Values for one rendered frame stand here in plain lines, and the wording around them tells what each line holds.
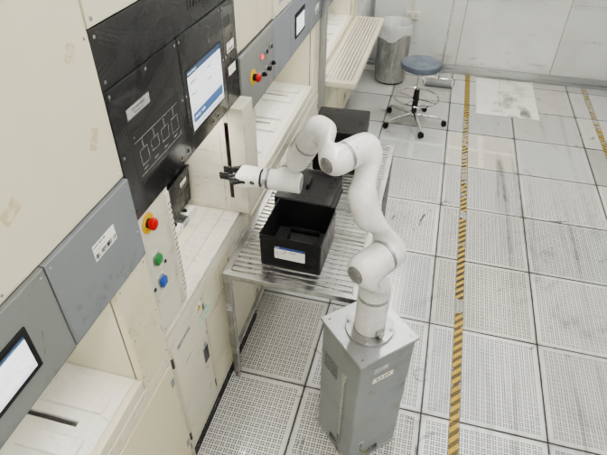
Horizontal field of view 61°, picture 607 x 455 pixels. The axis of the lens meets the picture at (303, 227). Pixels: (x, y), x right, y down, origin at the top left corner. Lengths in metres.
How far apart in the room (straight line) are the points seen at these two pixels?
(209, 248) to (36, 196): 1.15
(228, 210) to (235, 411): 1.01
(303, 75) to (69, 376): 2.44
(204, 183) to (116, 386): 0.99
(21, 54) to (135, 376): 1.11
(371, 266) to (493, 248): 2.13
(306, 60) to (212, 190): 1.45
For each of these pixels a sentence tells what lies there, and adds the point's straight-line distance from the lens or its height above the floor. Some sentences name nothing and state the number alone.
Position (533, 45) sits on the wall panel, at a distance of 6.27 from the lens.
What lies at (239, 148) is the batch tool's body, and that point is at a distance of 2.22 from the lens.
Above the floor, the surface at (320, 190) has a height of 0.86.
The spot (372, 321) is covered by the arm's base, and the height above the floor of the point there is 0.86.
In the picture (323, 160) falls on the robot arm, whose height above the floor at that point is 1.50.
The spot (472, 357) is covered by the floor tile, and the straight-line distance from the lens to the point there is 3.07.
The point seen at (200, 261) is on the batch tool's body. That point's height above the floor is 0.87.
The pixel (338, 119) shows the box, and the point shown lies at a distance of 2.89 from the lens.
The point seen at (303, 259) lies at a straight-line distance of 2.21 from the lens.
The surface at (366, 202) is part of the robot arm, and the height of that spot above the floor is 1.35.
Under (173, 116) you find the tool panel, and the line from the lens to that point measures 1.70.
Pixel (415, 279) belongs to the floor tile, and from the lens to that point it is 3.39.
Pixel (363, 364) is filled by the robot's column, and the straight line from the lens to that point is 1.97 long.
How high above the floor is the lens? 2.35
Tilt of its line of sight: 39 degrees down
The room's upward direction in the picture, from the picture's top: 1 degrees clockwise
